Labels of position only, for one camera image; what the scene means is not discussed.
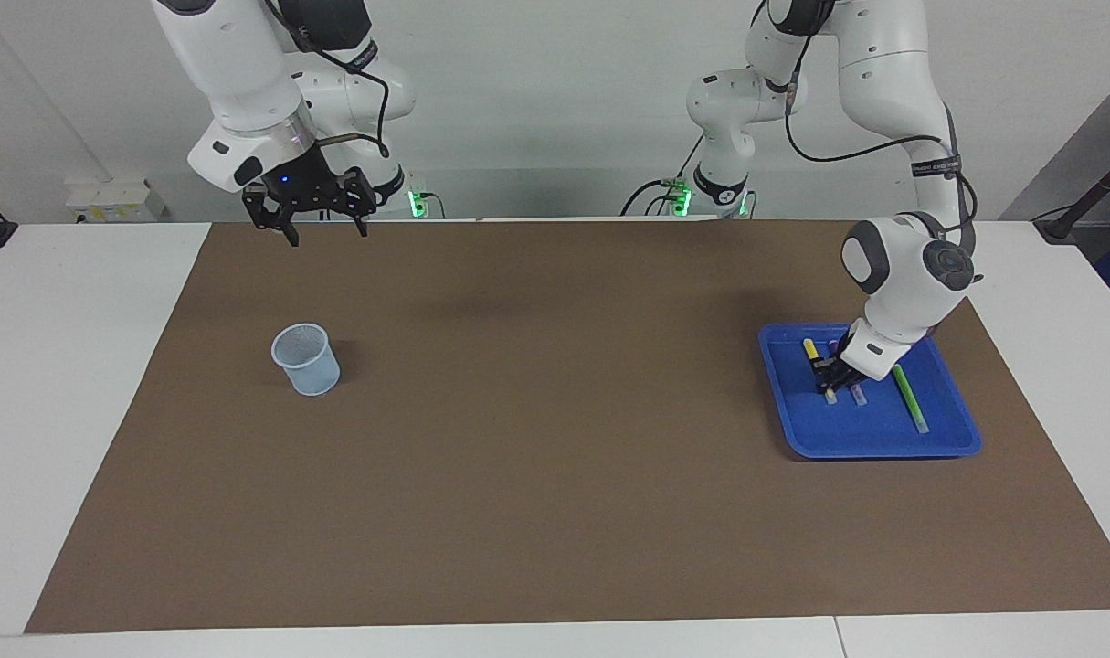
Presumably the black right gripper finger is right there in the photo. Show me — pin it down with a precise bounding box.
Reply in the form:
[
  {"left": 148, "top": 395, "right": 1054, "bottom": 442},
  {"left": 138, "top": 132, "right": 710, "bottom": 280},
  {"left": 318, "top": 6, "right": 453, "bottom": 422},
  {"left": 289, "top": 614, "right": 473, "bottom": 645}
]
[
  {"left": 243, "top": 186, "right": 300, "bottom": 248},
  {"left": 335, "top": 167, "right": 377, "bottom": 239}
]

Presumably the yellow highlighter pen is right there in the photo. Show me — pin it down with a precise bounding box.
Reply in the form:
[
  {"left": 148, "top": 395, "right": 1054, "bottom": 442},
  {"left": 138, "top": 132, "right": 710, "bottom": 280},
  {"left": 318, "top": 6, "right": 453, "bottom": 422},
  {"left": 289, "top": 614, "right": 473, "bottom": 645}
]
[{"left": 801, "top": 338, "right": 839, "bottom": 404}]

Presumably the green highlighter pen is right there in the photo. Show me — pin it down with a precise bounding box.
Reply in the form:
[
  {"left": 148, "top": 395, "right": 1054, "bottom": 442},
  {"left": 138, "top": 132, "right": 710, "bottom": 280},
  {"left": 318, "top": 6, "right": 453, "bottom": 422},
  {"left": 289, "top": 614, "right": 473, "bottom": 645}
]
[{"left": 891, "top": 364, "right": 930, "bottom": 434}]

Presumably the blue plastic tray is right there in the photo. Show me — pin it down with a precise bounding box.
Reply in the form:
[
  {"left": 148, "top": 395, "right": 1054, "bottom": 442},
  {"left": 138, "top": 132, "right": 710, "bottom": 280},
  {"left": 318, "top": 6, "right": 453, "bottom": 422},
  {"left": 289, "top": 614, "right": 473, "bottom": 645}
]
[{"left": 758, "top": 322, "right": 983, "bottom": 460}]

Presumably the white power box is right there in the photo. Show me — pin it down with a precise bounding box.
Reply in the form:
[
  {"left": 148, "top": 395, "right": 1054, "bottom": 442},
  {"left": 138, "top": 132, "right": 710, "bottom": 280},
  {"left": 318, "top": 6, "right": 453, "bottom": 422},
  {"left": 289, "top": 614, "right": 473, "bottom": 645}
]
[{"left": 65, "top": 177, "right": 164, "bottom": 224}]

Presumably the light blue mesh cup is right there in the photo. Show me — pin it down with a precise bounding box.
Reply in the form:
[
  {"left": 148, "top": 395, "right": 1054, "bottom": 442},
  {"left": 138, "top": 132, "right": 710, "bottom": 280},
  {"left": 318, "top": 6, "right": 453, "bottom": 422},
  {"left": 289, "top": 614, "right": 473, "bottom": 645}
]
[{"left": 271, "top": 323, "right": 342, "bottom": 397}]

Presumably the brown table mat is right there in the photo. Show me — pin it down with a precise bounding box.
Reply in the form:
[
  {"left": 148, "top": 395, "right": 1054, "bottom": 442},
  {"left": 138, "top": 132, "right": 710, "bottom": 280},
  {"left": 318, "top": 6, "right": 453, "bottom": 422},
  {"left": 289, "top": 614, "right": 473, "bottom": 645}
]
[{"left": 25, "top": 218, "right": 1110, "bottom": 634}]

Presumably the black stand pole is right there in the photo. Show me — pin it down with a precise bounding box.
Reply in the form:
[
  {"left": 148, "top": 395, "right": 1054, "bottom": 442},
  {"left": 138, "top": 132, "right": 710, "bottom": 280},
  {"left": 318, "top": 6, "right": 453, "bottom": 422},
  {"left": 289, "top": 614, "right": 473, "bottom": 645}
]
[{"left": 1033, "top": 146, "right": 1110, "bottom": 244}]

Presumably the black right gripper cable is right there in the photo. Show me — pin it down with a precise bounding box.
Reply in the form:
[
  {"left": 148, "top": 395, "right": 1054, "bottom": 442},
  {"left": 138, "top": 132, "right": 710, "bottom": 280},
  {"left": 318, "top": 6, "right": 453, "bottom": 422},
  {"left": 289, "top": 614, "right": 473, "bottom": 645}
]
[{"left": 262, "top": 0, "right": 393, "bottom": 158}]

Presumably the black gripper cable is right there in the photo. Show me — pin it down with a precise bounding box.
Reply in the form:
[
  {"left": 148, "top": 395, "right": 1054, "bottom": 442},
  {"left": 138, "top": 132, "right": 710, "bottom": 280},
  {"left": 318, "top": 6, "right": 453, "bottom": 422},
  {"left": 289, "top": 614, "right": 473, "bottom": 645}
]
[
  {"left": 262, "top": 0, "right": 393, "bottom": 158},
  {"left": 751, "top": 0, "right": 980, "bottom": 255}
]

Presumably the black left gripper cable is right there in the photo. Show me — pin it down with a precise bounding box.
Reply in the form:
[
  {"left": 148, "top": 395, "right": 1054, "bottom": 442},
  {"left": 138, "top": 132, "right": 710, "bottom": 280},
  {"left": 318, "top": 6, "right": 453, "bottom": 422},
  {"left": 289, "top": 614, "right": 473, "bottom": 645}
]
[{"left": 751, "top": 0, "right": 980, "bottom": 255}]

